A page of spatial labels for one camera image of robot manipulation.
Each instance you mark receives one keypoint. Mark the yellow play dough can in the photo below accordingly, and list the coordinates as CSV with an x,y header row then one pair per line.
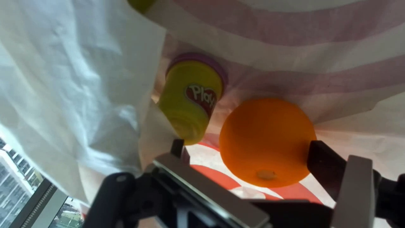
x,y
193,85

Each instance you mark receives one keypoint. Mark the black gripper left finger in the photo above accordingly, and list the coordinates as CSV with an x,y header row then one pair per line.
x,y
217,200

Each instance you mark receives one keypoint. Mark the dark window rail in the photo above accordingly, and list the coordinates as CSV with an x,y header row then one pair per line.
x,y
40,208

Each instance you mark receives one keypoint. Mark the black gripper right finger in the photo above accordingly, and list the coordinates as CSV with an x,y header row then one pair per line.
x,y
348,181

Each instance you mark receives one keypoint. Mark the white red plastic bag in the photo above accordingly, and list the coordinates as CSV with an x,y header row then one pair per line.
x,y
78,78

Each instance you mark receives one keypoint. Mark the orange ball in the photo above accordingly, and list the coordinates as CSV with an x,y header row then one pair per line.
x,y
265,142

